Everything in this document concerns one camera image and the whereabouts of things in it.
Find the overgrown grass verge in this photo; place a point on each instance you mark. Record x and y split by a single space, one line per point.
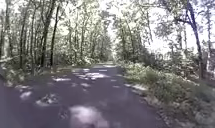
168 86

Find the wood of trees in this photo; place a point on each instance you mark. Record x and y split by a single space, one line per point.
45 33
161 33

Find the dark grey asphalt path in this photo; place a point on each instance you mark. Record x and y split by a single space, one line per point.
95 96

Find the leaf-strewn earth verge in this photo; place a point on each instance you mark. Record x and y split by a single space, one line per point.
15 75

